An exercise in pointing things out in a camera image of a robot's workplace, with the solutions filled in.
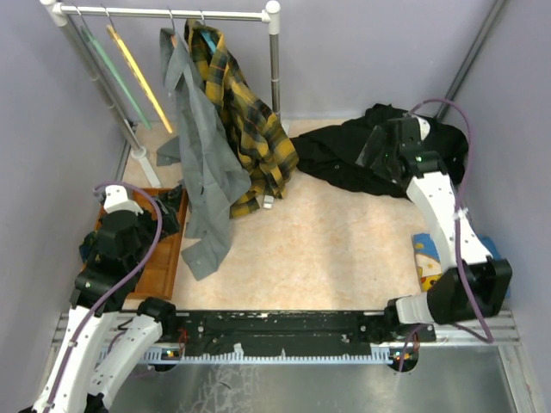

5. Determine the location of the orange wooden tray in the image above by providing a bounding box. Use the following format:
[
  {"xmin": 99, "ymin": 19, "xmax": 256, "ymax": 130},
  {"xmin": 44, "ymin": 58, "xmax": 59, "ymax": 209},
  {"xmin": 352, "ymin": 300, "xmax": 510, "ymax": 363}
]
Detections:
[{"xmin": 95, "ymin": 187, "xmax": 189, "ymax": 300}]

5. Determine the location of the yellow hanger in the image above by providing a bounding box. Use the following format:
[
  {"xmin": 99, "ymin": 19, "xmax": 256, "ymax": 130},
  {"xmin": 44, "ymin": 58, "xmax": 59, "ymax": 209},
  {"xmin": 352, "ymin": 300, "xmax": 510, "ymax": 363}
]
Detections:
[{"xmin": 107, "ymin": 24, "xmax": 174, "ymax": 134}]

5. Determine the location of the yellow plaid shirt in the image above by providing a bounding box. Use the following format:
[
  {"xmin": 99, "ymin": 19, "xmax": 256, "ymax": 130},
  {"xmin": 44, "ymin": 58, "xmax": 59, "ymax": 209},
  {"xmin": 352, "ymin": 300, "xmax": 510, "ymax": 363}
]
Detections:
[{"xmin": 184, "ymin": 19, "xmax": 299, "ymax": 218}]

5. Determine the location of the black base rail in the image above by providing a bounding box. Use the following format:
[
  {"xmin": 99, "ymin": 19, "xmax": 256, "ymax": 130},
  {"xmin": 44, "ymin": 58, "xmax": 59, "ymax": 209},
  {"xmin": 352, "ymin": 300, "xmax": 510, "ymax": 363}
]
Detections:
[{"xmin": 137, "ymin": 309, "xmax": 414, "ymax": 357}]

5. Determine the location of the grey shirt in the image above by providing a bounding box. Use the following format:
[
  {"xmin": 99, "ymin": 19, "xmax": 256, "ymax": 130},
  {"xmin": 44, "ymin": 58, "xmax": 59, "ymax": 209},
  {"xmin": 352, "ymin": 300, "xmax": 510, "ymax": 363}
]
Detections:
[{"xmin": 159, "ymin": 28, "xmax": 251, "ymax": 280}]

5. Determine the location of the dark patterned rolled cloth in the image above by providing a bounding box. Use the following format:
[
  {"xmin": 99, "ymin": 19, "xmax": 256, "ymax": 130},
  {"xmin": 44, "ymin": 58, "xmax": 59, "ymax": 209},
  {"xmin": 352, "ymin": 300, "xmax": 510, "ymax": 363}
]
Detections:
[{"xmin": 156, "ymin": 185, "xmax": 183, "ymax": 213}]

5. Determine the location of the white clothes rack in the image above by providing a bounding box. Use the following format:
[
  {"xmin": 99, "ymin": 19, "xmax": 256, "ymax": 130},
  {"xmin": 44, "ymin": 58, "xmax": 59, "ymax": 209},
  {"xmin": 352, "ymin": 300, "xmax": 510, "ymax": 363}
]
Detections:
[{"xmin": 39, "ymin": 0, "xmax": 291, "ymax": 188}]

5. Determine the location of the black shirt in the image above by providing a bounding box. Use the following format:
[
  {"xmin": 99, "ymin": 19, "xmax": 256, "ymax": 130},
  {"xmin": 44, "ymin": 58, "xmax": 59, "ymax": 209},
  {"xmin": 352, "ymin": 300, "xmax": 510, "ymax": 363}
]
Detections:
[{"xmin": 292, "ymin": 103, "xmax": 468, "ymax": 198}]

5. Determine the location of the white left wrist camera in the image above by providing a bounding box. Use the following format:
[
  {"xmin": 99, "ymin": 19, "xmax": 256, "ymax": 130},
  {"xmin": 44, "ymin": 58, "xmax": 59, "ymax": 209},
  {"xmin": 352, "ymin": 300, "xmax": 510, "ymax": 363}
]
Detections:
[{"xmin": 103, "ymin": 185, "xmax": 143, "ymax": 214}]

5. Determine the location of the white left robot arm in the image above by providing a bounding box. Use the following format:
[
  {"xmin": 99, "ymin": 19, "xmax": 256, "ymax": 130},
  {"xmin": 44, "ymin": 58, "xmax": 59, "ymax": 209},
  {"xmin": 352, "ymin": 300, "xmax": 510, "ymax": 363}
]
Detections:
[{"xmin": 26, "ymin": 197, "xmax": 179, "ymax": 412}]

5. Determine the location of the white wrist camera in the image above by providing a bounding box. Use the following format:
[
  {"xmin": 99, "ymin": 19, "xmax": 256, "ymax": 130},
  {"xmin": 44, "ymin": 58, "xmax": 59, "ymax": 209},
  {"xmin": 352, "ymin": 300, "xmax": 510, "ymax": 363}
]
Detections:
[
  {"xmin": 103, "ymin": 185, "xmax": 143, "ymax": 214},
  {"xmin": 407, "ymin": 114, "xmax": 431, "ymax": 142}
]

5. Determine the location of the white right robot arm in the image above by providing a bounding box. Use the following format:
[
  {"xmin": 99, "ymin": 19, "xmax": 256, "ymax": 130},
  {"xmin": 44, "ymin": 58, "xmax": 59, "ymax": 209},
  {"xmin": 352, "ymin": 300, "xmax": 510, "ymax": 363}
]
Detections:
[{"xmin": 356, "ymin": 116, "xmax": 512, "ymax": 343}]

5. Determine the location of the blue pikachu cloth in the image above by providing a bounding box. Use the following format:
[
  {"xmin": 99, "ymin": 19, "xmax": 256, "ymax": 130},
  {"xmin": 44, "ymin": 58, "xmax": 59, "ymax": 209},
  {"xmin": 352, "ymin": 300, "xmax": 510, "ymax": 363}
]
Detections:
[{"xmin": 412, "ymin": 232, "xmax": 501, "ymax": 292}]

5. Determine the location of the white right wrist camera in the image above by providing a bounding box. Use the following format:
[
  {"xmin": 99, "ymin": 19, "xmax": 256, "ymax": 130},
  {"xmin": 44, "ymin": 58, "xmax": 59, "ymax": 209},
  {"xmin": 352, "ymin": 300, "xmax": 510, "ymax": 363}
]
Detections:
[{"xmin": 407, "ymin": 114, "xmax": 431, "ymax": 142}]

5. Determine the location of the green hanger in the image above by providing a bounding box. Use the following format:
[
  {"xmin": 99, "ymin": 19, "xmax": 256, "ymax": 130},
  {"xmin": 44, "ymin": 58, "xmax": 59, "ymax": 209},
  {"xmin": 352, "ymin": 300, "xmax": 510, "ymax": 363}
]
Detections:
[{"xmin": 80, "ymin": 25, "xmax": 152, "ymax": 130}]

